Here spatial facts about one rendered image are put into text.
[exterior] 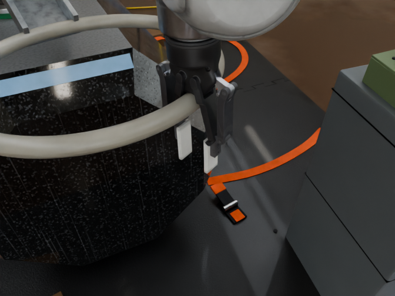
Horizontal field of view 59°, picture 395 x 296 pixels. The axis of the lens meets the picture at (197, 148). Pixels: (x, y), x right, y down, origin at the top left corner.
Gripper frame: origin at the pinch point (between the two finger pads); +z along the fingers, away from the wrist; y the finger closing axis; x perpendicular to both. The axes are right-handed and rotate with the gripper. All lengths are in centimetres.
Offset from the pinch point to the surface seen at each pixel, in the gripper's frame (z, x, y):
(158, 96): 11.5, -21.1, 31.0
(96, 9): -3, -30, 63
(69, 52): -1.4, -8.4, 47.6
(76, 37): -2, -15, 53
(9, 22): -3, -8, 75
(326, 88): 78, -166, 31
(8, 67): -1, 5, 53
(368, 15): 73, -294, 49
